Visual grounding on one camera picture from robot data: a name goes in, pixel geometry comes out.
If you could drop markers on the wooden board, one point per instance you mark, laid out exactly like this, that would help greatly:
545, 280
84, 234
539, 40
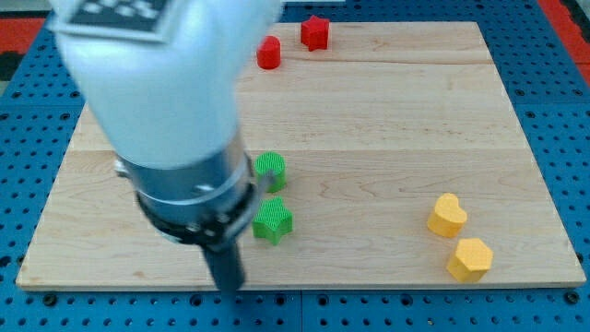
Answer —
373, 130

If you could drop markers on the red star block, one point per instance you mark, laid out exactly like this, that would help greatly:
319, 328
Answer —
315, 33

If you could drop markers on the black white fiducial tag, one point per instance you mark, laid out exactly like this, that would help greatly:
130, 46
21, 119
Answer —
137, 20

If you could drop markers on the yellow heart block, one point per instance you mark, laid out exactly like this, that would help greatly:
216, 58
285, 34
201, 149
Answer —
447, 218

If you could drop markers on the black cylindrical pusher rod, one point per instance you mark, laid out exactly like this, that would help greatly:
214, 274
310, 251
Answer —
226, 267

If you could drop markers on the yellow hexagon block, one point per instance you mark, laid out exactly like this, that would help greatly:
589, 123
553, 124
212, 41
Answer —
470, 260

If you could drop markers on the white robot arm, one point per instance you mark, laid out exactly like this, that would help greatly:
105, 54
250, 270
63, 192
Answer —
160, 78

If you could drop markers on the green circle block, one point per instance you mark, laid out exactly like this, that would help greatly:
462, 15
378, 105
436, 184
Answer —
274, 163

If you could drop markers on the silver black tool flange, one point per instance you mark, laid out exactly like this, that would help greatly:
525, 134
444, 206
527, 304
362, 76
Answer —
208, 202

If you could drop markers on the green star block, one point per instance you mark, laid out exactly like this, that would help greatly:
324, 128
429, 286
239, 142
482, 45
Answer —
273, 220

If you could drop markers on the red cylinder block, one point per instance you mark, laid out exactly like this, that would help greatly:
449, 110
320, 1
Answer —
268, 53

